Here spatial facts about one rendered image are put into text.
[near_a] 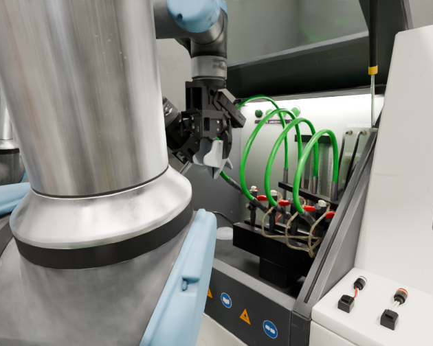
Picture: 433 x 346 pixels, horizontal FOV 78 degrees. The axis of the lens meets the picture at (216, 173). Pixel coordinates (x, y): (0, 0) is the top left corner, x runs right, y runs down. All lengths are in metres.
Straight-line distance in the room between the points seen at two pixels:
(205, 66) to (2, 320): 0.48
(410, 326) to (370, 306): 0.06
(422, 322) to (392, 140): 0.38
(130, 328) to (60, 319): 0.04
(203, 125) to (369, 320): 0.47
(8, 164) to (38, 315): 0.67
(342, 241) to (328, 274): 0.08
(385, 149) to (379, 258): 0.26
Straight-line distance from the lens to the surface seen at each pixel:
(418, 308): 0.69
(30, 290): 0.21
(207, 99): 0.57
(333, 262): 0.65
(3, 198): 0.25
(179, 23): 0.48
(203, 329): 0.91
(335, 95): 1.04
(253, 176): 1.28
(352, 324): 0.59
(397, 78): 0.81
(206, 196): 1.20
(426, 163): 0.74
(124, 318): 0.18
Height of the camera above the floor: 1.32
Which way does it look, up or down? 10 degrees down
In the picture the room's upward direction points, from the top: straight up
